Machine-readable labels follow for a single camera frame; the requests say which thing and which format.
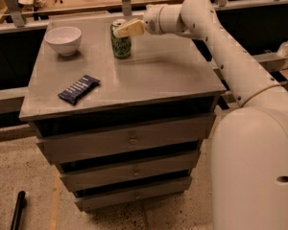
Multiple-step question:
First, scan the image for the green soda can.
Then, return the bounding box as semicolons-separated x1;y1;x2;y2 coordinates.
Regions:
110;18;132;58

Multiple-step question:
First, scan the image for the grey drawer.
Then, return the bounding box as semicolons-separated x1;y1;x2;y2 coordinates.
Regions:
60;149;199;192
75;176;192;212
37;113;215;164

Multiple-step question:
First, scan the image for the middle grey drawer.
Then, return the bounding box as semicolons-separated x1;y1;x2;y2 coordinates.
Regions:
60;149;199;192

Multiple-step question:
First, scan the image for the black cylindrical post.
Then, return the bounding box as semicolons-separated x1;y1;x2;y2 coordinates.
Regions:
10;191;26;230

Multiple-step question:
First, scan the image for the grey drawer cabinet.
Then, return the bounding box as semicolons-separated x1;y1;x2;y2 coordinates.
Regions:
19;16;226;200

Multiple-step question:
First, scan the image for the dark blue rxbar wrapper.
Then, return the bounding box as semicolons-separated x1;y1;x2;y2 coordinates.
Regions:
58;75;100;105

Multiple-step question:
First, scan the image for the white ceramic bowl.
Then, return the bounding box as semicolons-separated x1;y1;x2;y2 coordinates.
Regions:
44;26;82;56

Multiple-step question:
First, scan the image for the metal railing frame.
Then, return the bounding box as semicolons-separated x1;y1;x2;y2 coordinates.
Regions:
0;0;288;117

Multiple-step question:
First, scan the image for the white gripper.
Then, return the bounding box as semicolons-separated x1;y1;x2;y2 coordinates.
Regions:
113;4;165;38

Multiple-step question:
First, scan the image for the top grey drawer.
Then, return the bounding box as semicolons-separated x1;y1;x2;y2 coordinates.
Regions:
37;113;215;164

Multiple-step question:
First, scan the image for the bottom grey drawer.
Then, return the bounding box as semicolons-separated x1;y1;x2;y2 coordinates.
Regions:
75;176;192;212

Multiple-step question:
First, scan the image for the clear sanitizer pump bottle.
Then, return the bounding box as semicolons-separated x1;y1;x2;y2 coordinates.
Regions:
276;40;288;58

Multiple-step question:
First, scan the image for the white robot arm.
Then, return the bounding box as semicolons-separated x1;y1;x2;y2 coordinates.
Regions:
114;0;288;230

